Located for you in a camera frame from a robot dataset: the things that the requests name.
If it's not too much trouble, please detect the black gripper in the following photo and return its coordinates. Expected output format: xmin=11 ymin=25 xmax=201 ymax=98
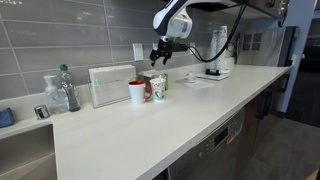
xmin=149 ymin=39 xmax=178 ymax=67

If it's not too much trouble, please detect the kitchen sink basin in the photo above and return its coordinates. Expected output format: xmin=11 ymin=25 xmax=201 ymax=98
xmin=0 ymin=123 xmax=60 ymax=180

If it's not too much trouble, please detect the white square tile board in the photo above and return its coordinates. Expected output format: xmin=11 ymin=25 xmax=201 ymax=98
xmin=194 ymin=71 xmax=231 ymax=82

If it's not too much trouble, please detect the tall patterned paper cup stack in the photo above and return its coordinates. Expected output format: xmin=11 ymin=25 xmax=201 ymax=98
xmin=208 ymin=25 xmax=230 ymax=72

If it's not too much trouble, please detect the dark wood cabinet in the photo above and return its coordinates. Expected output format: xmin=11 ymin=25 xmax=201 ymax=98
xmin=232 ymin=65 xmax=292 ymax=180

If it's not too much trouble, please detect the small metal jar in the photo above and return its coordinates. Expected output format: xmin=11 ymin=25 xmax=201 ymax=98
xmin=33 ymin=104 xmax=51 ymax=121

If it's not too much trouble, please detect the white dish rack box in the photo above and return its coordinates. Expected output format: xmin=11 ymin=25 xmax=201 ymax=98
xmin=87 ymin=63 xmax=138 ymax=110

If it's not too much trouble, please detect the blue sponge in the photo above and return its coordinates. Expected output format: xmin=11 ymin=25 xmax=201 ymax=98
xmin=0 ymin=106 xmax=16 ymax=129

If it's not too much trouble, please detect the black cabinet door handle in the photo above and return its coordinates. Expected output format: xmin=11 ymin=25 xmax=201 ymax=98
xmin=262 ymin=90 xmax=273 ymax=118
xmin=280 ymin=72 xmax=290 ymax=94

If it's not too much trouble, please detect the white mug with red handle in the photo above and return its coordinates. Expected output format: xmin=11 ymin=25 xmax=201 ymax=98
xmin=127 ymin=79 xmax=154 ymax=106

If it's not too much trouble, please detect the flat white napkin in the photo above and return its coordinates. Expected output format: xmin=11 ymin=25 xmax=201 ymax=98
xmin=183 ymin=79 xmax=216 ymax=91

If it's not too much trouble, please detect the dark overhead cabinet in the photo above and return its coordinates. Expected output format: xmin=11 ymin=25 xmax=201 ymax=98
xmin=186 ymin=0 xmax=292 ymax=20

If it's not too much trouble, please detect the clear bottle with green cap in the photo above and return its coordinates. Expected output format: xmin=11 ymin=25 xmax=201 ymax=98
xmin=58 ymin=63 xmax=82 ymax=113

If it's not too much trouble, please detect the silver napkin case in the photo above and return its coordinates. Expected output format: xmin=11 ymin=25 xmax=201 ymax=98
xmin=137 ymin=68 xmax=170 ymax=92

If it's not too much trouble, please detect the white wall switch plate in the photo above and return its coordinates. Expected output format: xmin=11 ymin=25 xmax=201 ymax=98
xmin=132 ymin=42 xmax=145 ymax=62

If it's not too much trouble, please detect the stainless steel dishwasher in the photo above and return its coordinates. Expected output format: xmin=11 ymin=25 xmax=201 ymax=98
xmin=166 ymin=109 xmax=247 ymax=180

